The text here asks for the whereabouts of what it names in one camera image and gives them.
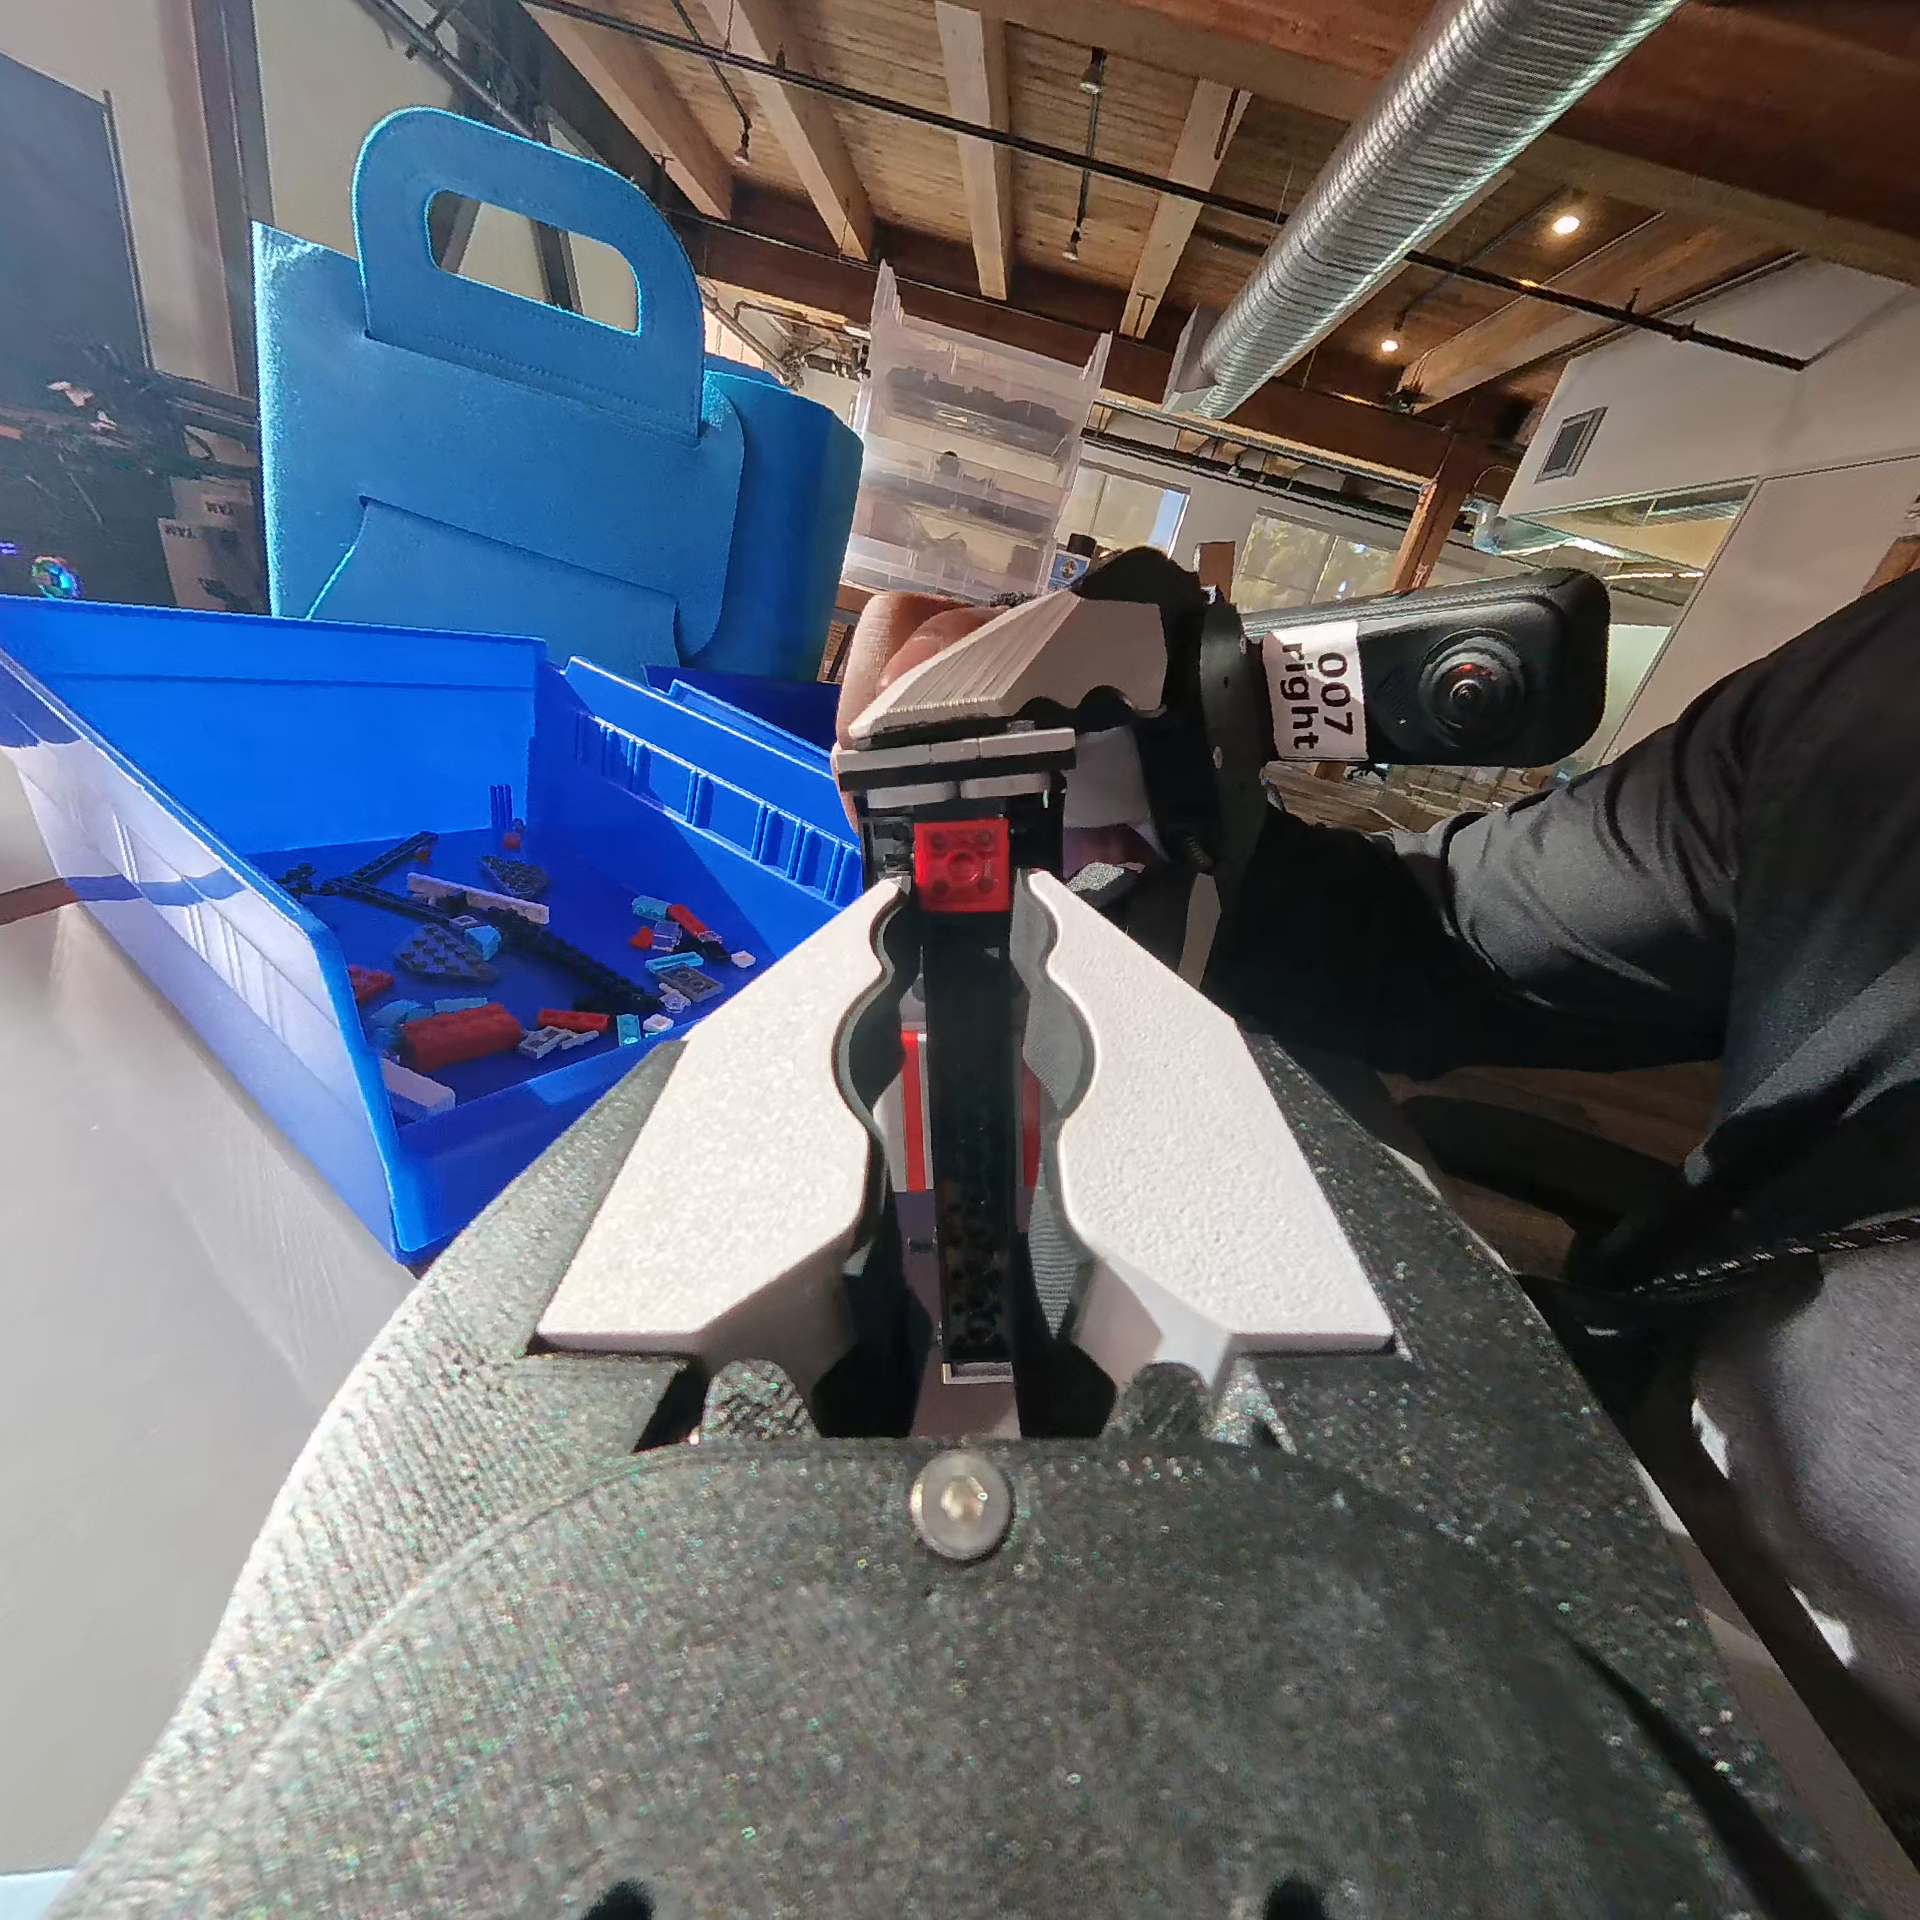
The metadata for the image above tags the person's right hand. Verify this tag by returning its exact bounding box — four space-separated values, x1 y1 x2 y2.
831 589 1052 741

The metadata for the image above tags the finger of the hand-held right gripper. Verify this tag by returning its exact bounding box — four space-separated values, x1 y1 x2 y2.
844 588 1173 754

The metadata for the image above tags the silver ventilation duct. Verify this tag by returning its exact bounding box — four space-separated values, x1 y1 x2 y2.
1168 0 1704 424

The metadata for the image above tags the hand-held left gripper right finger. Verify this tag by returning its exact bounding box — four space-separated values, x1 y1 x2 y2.
1019 870 1396 1382

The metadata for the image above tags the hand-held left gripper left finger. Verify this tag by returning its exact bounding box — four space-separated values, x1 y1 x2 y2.
536 878 917 1359

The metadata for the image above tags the person's right forearm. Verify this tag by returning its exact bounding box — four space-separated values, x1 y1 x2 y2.
1215 576 1920 1086

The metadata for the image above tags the black wall screen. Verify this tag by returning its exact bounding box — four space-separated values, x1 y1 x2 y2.
0 52 155 395

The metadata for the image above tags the pile of loose toy bricks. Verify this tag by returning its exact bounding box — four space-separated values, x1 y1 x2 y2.
277 815 758 1120

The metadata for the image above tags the blue felt bag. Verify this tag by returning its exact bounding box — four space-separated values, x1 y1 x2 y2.
252 106 866 682

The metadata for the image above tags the black speckled strap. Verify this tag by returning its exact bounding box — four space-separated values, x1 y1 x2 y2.
1631 1212 1920 1309

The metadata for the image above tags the blue plastic storage bin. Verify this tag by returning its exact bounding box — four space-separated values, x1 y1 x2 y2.
0 592 875 1264

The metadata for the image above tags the toy brick vehicle model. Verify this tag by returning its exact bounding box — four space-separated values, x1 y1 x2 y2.
831 726 1080 1395

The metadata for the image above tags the clear plastic drawer organizer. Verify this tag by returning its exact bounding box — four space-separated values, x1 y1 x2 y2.
836 263 1115 606

